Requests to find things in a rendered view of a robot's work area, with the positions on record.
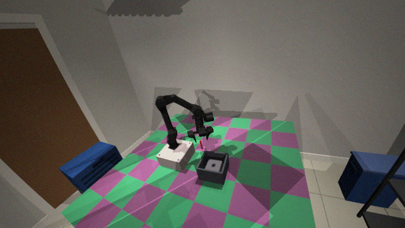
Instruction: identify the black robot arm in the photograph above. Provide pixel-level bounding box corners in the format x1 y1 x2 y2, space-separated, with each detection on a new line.
156 94 214 149

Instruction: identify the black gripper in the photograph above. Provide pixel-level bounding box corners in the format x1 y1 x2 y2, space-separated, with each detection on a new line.
187 124 214 143

